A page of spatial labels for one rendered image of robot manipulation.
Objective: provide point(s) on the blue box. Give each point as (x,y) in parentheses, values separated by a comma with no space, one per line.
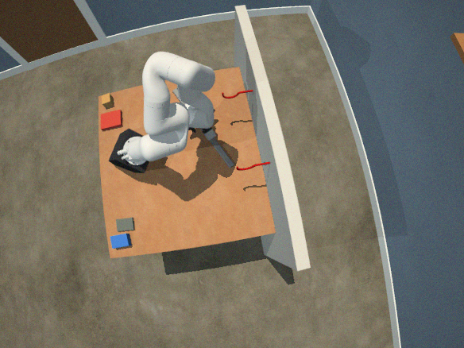
(120,240)

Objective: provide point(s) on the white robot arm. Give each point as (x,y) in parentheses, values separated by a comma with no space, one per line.
(160,119)

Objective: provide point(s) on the cream wall panel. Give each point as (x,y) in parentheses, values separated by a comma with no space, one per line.
(289,236)

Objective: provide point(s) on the red flat block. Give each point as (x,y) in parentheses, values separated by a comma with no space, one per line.
(111,120)

